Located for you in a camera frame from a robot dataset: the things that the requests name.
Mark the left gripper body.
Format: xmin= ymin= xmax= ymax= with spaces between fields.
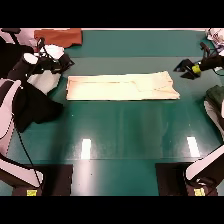
xmin=46 ymin=57 xmax=67 ymax=75

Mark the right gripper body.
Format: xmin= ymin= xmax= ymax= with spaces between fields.
xmin=193 ymin=55 xmax=218 ymax=73

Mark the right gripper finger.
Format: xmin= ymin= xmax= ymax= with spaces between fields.
xmin=180 ymin=70 xmax=201 ymax=80
xmin=172 ymin=58 xmax=197 ymax=73

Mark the cream shirt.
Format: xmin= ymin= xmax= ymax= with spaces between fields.
xmin=65 ymin=70 xmax=182 ymax=102

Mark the pale grey garment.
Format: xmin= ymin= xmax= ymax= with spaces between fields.
xmin=27 ymin=69 xmax=63 ymax=95

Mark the rust brown garment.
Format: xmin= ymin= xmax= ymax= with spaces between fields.
xmin=33 ymin=28 xmax=83 ymax=49

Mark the white patterned garment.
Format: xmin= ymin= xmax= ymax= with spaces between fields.
xmin=205 ymin=28 xmax=224 ymax=48

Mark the dark green garment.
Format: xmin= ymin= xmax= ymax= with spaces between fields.
xmin=204 ymin=84 xmax=224 ymax=113

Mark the beige garment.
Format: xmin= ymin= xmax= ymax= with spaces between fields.
xmin=203 ymin=99 xmax=224 ymax=142

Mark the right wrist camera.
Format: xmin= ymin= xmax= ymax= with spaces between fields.
xmin=199 ymin=41 xmax=215 ymax=58

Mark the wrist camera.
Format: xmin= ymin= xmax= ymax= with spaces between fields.
xmin=35 ymin=36 xmax=51 ymax=60
xmin=199 ymin=41 xmax=215 ymax=58

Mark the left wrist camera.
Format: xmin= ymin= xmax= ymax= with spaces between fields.
xmin=35 ymin=36 xmax=51 ymax=60

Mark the black cable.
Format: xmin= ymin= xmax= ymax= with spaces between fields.
xmin=12 ymin=110 xmax=45 ymax=190

